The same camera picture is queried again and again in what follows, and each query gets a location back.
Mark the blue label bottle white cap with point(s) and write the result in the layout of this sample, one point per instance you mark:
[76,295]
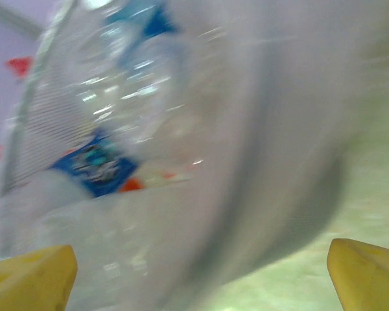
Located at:
[142,64]

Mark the grey translucent waste bin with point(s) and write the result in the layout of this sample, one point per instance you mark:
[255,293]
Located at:
[246,129]

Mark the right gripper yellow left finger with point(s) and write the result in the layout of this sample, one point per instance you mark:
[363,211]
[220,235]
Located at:
[29,282]

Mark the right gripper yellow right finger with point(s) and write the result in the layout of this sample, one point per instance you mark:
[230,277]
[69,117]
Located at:
[369,278]

